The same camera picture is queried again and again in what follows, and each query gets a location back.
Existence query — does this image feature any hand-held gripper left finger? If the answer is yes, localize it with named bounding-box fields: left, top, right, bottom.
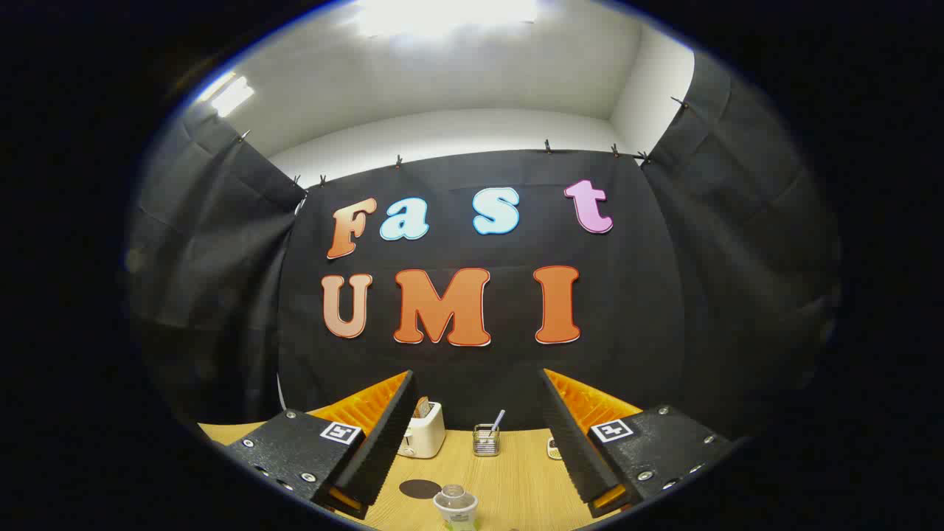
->
left=223, top=370, right=420, bottom=520

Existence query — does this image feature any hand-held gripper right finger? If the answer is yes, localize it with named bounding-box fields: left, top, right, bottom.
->
left=541, top=369, right=738, bottom=518

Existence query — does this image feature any clear plastic juice bottle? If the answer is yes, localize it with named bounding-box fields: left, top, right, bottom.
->
left=434, top=485, right=479, bottom=531

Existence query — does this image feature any black backdrop cloth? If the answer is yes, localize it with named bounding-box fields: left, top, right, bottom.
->
left=125, top=55, right=841, bottom=443

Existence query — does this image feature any cream toaster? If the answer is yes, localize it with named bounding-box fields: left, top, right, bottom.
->
left=397, top=400, right=446, bottom=459

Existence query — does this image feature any ceiling light panel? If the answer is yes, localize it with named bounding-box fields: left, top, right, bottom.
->
left=198, top=70, right=256, bottom=119

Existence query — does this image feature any wooden table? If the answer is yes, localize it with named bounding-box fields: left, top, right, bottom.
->
left=198, top=422, right=628, bottom=531

